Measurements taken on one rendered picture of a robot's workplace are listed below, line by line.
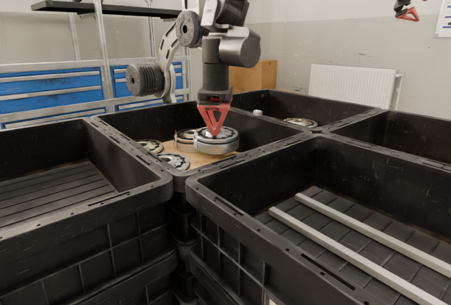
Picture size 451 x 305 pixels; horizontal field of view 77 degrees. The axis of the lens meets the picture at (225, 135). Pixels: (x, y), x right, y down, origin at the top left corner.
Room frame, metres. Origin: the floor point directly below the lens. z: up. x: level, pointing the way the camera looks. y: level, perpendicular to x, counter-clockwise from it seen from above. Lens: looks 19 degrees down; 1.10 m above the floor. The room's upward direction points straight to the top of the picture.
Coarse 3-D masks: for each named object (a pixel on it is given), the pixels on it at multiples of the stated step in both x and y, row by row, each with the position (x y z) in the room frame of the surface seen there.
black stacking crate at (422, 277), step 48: (336, 144) 0.46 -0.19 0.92; (240, 192) 0.37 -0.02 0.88; (288, 192) 0.44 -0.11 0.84; (336, 192) 0.45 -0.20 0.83; (384, 192) 0.40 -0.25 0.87; (432, 192) 0.35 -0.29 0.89; (288, 240) 0.33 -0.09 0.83; (336, 240) 0.33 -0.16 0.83; (432, 240) 0.33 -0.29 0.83; (240, 288) 0.24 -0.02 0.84; (288, 288) 0.20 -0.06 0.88; (384, 288) 0.25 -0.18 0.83; (432, 288) 0.25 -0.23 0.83
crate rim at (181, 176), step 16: (112, 112) 0.66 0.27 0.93; (128, 112) 0.67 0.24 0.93; (240, 112) 0.66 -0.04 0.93; (112, 128) 0.53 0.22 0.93; (288, 128) 0.54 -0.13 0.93; (128, 144) 0.44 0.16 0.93; (272, 144) 0.44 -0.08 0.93; (160, 160) 0.38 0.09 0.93; (224, 160) 0.38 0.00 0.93; (176, 176) 0.33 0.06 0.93
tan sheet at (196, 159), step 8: (168, 144) 0.71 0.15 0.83; (176, 152) 0.65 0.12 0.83; (184, 152) 0.65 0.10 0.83; (200, 152) 0.65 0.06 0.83; (232, 152) 0.65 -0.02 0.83; (192, 160) 0.61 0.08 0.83; (200, 160) 0.61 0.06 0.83; (208, 160) 0.61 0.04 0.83; (216, 160) 0.61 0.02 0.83; (192, 168) 0.56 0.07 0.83
